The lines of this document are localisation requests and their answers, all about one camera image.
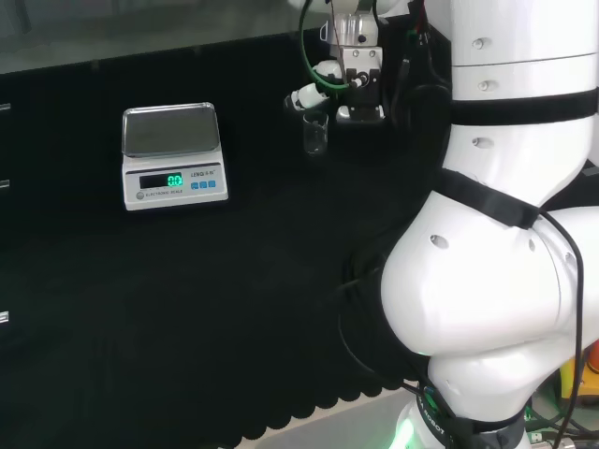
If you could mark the small clear glass beaker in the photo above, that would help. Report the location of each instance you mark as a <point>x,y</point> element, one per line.
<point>315,138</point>

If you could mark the black bench cloth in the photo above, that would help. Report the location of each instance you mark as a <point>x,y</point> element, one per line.
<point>210,290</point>

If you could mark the white electronic balance steel pan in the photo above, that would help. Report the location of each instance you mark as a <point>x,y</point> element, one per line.
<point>173,163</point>

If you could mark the yellow stop button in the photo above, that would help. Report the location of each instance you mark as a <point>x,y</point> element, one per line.
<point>590,369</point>

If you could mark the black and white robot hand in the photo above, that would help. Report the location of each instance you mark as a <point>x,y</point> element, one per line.
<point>362,89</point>

